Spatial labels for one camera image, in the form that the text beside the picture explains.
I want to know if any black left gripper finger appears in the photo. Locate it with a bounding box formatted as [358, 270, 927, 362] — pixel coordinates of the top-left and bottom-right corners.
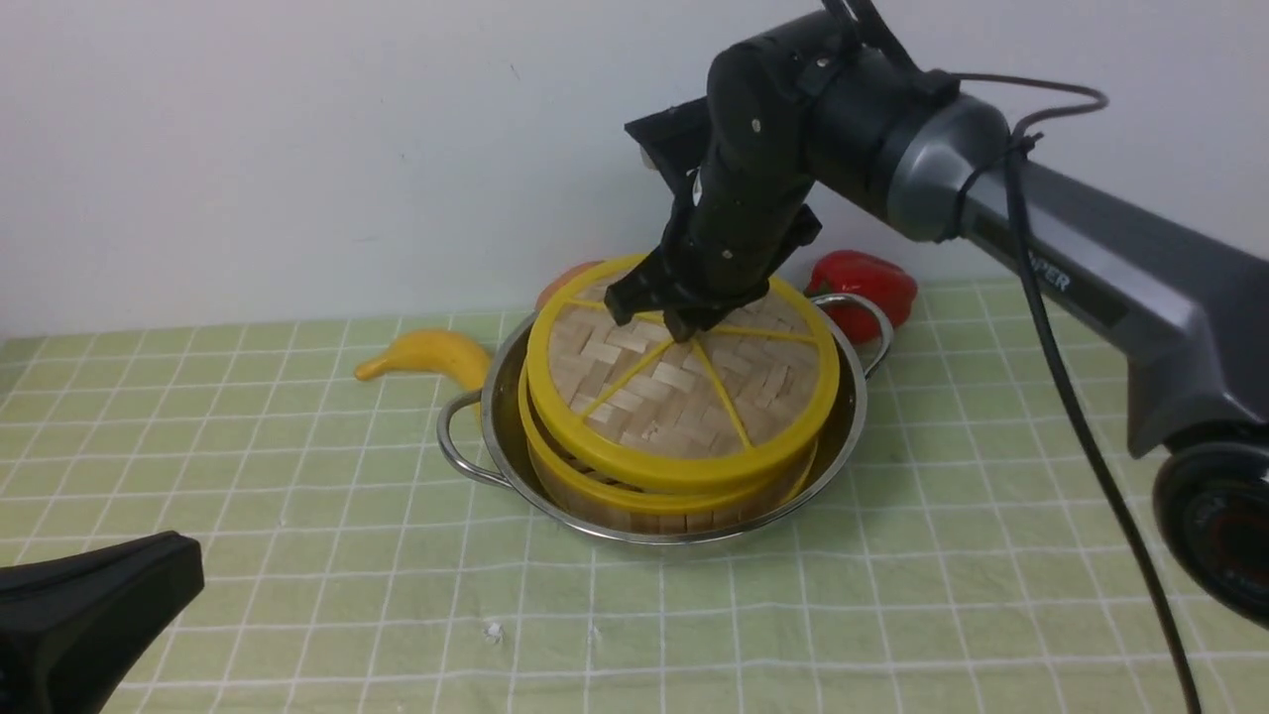
[1, 531, 204, 713]

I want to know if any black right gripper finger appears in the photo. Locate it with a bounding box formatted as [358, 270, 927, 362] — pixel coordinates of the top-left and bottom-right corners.
[662, 288, 766, 342]
[604, 250, 675, 326]

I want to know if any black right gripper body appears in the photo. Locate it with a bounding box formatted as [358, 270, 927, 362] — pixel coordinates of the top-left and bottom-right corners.
[626, 96, 813, 298]

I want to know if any woven bamboo steamer lid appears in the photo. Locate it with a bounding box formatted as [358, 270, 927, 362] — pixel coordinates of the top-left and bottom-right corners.
[522, 257, 843, 493]

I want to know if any bamboo steamer basket yellow rim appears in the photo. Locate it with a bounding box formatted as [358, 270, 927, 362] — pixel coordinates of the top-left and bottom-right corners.
[516, 375, 819, 536]

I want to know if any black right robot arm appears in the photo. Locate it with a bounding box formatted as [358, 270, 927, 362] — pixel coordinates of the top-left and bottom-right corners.
[604, 1, 1268, 626]

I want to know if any stainless steel pot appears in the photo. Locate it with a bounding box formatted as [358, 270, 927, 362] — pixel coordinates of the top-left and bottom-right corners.
[435, 293, 893, 552]

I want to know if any orange fruit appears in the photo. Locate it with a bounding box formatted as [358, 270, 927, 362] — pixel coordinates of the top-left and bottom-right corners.
[534, 261, 602, 309]

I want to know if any red bell pepper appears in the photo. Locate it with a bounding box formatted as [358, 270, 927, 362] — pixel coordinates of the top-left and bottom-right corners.
[805, 250, 917, 345]

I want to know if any yellow banana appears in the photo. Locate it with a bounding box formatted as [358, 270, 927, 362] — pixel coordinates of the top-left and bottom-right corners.
[354, 328, 492, 392]

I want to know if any green checked tablecloth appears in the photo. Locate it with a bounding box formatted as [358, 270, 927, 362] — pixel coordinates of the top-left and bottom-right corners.
[0, 260, 1269, 714]

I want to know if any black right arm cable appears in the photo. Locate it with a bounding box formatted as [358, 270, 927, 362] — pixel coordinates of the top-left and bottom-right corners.
[942, 71, 1203, 714]

